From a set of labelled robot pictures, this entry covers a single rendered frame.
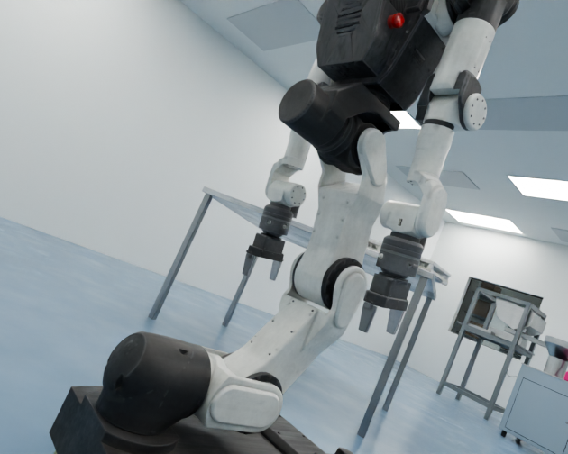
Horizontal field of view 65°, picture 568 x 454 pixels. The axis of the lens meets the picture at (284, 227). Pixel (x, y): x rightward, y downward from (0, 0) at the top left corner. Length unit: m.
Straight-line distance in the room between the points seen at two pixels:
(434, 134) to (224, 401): 0.71
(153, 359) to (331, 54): 0.80
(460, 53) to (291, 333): 0.73
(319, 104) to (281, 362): 0.60
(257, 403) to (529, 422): 4.47
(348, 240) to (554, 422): 4.33
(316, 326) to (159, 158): 4.46
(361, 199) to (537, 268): 7.57
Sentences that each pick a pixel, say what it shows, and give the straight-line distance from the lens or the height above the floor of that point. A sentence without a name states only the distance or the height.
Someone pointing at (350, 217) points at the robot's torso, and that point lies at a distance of 1.12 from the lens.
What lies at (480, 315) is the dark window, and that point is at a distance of 8.79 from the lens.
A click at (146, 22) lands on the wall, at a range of 5.47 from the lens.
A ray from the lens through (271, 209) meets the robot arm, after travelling 1.27.
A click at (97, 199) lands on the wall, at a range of 5.22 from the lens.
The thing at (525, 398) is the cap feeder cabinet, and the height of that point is 0.44.
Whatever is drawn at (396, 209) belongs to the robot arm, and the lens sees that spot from 1.01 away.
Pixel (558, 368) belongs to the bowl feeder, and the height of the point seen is 0.85.
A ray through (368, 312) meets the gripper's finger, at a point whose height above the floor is 0.57.
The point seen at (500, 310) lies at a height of 1.31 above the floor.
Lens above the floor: 0.56
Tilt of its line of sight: 6 degrees up
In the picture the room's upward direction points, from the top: 24 degrees clockwise
